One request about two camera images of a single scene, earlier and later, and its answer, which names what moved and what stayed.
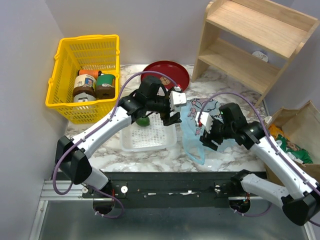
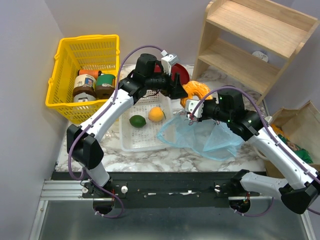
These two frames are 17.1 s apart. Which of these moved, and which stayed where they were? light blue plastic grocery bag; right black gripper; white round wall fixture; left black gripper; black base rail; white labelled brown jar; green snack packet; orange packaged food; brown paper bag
Moved: light blue plastic grocery bag; left black gripper; right black gripper
Stayed: orange packaged food; brown paper bag; white round wall fixture; black base rail; green snack packet; white labelled brown jar
